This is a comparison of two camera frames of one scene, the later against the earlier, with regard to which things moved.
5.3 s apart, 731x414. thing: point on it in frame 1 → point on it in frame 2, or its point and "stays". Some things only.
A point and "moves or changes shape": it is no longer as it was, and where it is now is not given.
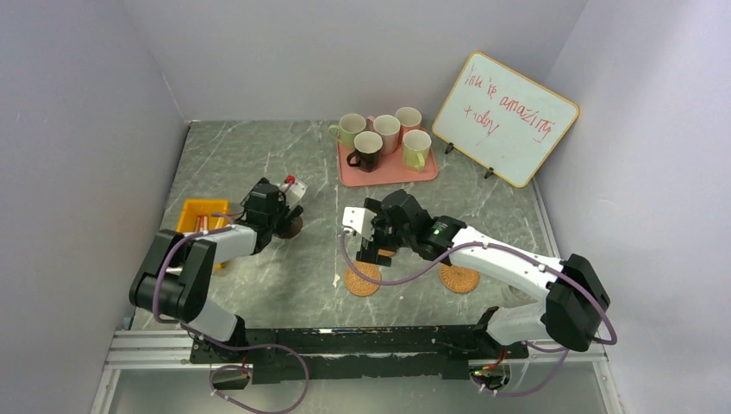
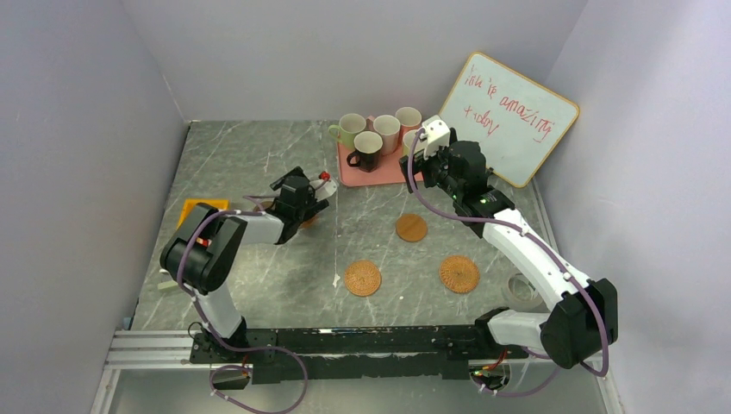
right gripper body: (380, 229) → (434, 165)
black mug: (366, 152) stays
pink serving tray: (390, 170) stays
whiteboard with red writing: (503, 121) stays
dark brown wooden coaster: (296, 227) moves or changes shape
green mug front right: (415, 147) stays
